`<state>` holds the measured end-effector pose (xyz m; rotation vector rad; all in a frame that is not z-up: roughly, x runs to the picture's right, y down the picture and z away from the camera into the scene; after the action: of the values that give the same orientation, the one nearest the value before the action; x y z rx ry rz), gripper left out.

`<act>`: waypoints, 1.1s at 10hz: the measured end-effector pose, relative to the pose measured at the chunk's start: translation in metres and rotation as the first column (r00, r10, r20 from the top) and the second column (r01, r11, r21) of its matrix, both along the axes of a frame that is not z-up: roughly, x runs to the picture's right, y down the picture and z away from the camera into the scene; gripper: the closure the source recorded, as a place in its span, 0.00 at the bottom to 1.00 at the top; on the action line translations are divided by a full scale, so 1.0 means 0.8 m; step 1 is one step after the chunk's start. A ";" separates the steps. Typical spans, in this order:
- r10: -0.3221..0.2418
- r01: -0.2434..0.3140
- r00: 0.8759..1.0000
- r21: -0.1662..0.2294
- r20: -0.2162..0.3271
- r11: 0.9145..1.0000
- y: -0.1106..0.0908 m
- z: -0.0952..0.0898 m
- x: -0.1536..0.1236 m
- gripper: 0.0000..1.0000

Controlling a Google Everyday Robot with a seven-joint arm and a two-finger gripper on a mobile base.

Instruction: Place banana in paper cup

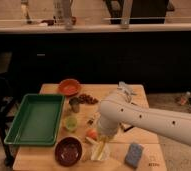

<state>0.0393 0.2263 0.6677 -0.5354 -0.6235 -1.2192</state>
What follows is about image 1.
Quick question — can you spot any yellow green banana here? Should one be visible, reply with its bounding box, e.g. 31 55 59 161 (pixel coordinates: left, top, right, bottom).
86 137 105 158

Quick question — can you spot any orange bowl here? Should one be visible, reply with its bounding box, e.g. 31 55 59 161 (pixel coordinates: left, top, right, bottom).
58 79 81 96

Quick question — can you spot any brown grape bunch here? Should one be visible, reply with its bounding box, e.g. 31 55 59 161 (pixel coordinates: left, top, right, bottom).
78 94 98 105

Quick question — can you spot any grey cloth piece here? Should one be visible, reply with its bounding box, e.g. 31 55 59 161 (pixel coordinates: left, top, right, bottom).
119 81 136 95

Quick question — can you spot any green plastic tray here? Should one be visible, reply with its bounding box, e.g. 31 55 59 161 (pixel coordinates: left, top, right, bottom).
4 94 65 146

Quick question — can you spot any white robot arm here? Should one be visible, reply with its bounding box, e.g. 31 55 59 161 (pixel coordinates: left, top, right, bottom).
97 89 191 146

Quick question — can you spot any small green cup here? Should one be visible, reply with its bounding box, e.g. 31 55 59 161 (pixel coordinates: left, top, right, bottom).
65 116 78 132

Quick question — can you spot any blue sponge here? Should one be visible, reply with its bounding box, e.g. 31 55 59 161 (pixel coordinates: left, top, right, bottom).
125 143 143 168

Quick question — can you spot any brush with wooden handle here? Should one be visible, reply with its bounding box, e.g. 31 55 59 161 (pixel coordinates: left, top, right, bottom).
87 115 97 125

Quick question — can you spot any white paper cup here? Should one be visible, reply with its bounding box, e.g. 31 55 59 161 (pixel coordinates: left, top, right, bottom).
91 143 110 161

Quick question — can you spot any dark red bowl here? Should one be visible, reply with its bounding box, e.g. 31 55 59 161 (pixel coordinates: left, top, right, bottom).
55 137 82 167

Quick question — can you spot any orange fruit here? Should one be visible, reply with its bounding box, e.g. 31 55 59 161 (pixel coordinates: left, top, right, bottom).
86 129 98 140

